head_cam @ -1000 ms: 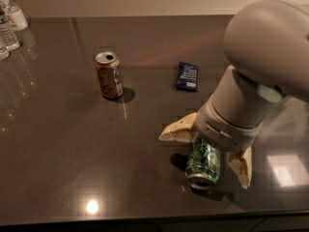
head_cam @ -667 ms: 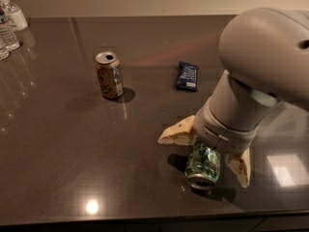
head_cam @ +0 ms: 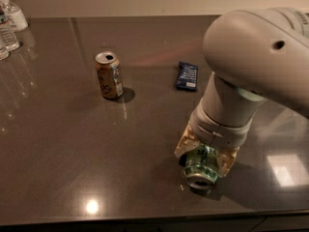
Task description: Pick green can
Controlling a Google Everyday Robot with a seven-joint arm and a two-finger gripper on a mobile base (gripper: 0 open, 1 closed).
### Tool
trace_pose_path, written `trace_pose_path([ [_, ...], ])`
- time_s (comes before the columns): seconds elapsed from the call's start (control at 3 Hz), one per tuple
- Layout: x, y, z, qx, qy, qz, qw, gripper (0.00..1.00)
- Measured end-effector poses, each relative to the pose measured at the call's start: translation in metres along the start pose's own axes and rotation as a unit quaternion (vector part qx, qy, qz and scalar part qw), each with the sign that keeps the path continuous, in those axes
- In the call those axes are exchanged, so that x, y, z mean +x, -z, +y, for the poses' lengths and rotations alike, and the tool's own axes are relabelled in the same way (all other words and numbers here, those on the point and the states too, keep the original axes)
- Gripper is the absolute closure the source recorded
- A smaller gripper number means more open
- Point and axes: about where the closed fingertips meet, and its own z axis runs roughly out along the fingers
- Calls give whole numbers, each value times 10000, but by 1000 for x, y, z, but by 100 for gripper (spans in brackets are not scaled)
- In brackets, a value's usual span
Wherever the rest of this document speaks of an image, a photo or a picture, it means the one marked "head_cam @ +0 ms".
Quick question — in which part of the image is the hand sanitizer pump bottle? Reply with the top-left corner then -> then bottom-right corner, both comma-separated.
0,0 -> 28,32

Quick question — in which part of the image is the orange soda can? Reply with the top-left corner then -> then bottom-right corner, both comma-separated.
95,51 -> 123,100

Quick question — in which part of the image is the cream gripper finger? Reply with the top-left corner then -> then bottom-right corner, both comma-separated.
216,147 -> 239,178
174,125 -> 201,159

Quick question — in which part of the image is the blue snack wrapper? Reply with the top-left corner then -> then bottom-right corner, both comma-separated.
176,61 -> 199,92

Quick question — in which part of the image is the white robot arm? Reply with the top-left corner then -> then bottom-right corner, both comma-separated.
175,8 -> 309,182

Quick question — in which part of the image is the clear bottle at edge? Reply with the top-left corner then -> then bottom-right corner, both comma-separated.
0,39 -> 9,61

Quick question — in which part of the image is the green soda can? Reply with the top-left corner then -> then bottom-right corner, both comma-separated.
184,144 -> 218,190

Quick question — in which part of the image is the clear plastic water bottle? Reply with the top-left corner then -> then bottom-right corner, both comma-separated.
0,8 -> 20,51

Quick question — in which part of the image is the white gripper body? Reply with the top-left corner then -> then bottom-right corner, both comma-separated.
189,106 -> 252,149

